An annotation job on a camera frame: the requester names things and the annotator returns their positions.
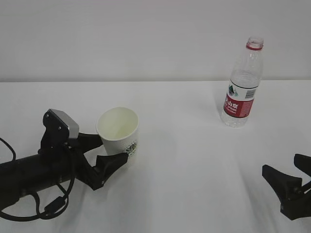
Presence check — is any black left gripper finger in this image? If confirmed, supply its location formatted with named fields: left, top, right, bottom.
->
left=93, top=152, right=128, bottom=187
left=77, top=133, right=103, bottom=155

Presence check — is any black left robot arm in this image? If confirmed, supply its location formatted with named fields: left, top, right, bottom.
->
left=0, top=109, right=128, bottom=210

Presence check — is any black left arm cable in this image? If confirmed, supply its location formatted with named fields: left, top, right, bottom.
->
left=0, top=137, right=76, bottom=221

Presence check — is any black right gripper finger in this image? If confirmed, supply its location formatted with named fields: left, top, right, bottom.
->
left=262, top=165, right=311, bottom=220
left=294, top=154, right=311, bottom=176

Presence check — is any clear plastic water bottle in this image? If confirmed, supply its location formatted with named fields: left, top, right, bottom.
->
left=221, top=36, right=264, bottom=128

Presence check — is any white paper coffee cup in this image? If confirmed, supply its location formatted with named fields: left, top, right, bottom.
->
left=96, top=107, right=139, bottom=157

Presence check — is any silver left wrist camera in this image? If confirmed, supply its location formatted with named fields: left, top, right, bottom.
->
left=43, top=109, right=79, bottom=139

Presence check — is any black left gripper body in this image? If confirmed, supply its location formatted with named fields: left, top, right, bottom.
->
left=37, top=110, right=107, bottom=191

